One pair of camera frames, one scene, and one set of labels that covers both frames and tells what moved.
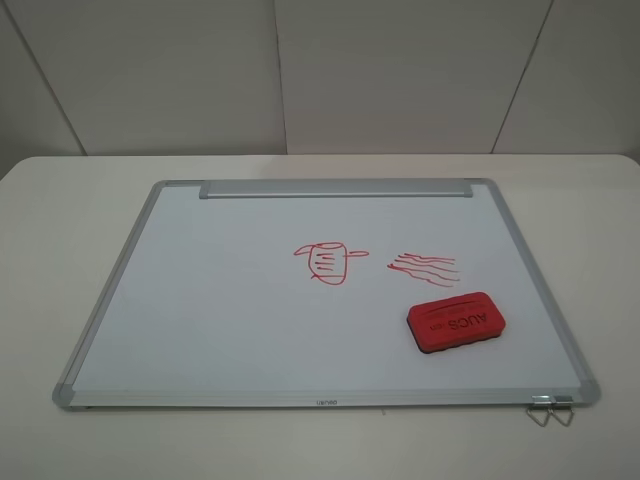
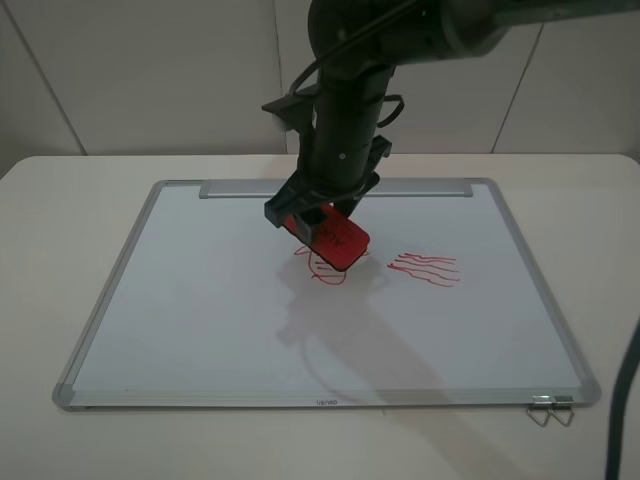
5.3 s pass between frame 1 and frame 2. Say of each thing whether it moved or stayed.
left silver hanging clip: stayed
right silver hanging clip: stayed
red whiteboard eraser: moved
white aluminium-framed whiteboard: stayed
